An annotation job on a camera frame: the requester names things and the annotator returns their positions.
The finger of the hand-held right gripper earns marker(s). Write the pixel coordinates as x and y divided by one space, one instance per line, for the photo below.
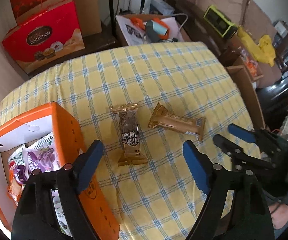
226 147
241 132

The gold snack packet dark window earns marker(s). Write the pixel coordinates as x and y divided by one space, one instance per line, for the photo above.
130 135

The gold snack bar packet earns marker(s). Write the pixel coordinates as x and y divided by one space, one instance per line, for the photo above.
179 125

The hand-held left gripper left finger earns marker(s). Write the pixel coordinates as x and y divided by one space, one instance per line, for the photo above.
89 165

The green black box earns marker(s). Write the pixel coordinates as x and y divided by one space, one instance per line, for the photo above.
219 20

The orange teal tool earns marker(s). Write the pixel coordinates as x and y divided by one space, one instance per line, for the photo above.
156 28

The yellow checked tablecloth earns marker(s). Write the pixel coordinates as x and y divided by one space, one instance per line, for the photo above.
159 80

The orange cardboard box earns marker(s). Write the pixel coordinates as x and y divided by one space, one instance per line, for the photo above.
66 130

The open cardboard box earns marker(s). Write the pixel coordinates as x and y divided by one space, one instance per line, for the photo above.
176 27

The orange snack packet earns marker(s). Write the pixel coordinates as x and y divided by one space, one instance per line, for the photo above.
15 190

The grey green seaweed packet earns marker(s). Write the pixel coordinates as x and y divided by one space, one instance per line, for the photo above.
43 142

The red chocolate gift box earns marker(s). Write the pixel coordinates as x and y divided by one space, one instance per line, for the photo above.
41 37

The white printed booklet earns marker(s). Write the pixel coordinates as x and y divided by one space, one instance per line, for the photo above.
130 31

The small purple jelly packet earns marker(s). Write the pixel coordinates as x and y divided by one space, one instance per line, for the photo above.
21 173

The blue white box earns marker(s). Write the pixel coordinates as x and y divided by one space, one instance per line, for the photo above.
162 6

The large purple jelly packet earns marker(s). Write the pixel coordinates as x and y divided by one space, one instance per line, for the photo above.
43 158

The yellow plastic bag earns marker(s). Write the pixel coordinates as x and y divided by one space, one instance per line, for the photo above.
265 50

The orange packets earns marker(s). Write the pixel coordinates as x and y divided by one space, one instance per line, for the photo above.
251 65

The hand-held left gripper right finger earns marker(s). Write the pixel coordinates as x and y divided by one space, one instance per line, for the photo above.
196 165

